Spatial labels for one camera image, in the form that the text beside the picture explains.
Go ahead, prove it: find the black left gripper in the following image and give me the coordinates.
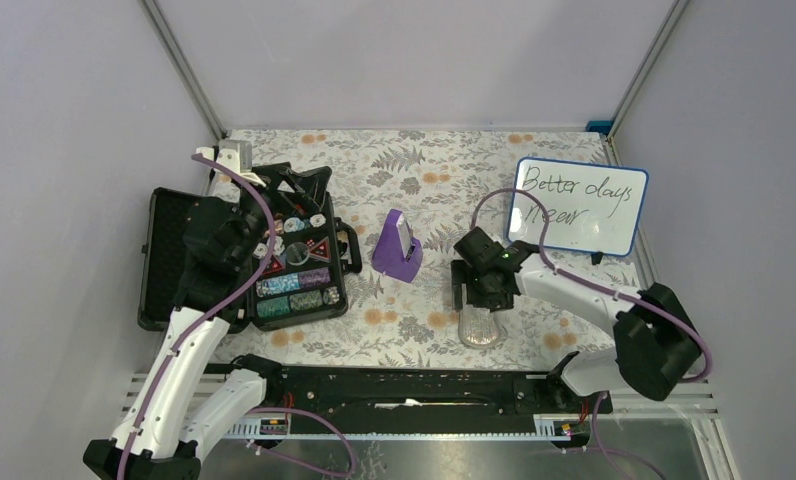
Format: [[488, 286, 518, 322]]
[[232, 161, 331, 267]]

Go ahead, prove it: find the silver mesh sponge eraser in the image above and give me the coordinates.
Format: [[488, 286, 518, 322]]
[[457, 306, 507, 350]]

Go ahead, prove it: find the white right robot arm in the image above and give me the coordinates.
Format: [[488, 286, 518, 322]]
[[451, 227, 709, 412]]

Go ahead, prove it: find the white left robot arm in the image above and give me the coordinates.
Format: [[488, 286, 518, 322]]
[[83, 153, 285, 479]]

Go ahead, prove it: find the blue framed whiteboard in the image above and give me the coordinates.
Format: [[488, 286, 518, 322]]
[[506, 157, 650, 257]]

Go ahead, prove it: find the purple wedge stand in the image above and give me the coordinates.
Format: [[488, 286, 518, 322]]
[[371, 209, 423, 283]]

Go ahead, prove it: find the floral table mat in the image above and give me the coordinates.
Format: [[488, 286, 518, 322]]
[[214, 129, 612, 371]]

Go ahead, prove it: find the black poker chip case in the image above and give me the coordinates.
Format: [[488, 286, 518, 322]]
[[137, 187, 364, 334]]

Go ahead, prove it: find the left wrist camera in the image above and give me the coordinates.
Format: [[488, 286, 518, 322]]
[[195, 139, 266, 187]]

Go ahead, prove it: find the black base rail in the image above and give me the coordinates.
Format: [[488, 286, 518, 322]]
[[205, 355, 613, 438]]

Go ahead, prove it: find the blue corner bracket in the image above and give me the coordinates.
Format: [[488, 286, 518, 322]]
[[585, 120, 614, 136]]

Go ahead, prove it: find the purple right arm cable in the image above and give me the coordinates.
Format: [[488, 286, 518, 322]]
[[469, 188, 714, 384]]

